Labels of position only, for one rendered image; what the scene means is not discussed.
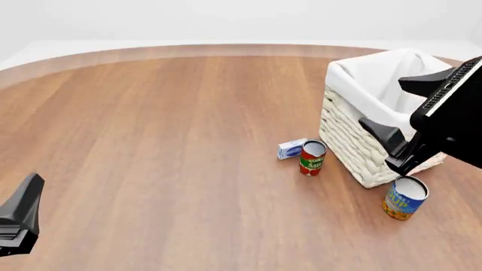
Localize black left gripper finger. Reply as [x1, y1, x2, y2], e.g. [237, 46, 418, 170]
[0, 172, 45, 236]

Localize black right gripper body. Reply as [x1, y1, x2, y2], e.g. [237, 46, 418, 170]
[384, 55, 482, 177]

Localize red tomato sauce can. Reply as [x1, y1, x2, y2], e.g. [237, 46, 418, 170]
[298, 139, 328, 177]

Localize white woven basket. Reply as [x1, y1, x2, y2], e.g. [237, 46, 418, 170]
[319, 47, 453, 190]

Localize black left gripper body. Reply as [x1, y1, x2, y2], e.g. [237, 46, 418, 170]
[0, 218, 41, 258]

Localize blue alphabet soup can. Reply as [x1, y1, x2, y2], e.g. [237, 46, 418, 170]
[381, 174, 430, 222]

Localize blue white cream cheese box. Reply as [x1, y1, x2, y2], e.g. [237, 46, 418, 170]
[277, 137, 308, 161]

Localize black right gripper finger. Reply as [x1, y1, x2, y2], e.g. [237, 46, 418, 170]
[398, 66, 458, 98]
[358, 117, 412, 160]

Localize white cloth basket liner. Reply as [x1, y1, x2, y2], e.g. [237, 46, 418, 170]
[326, 47, 453, 136]

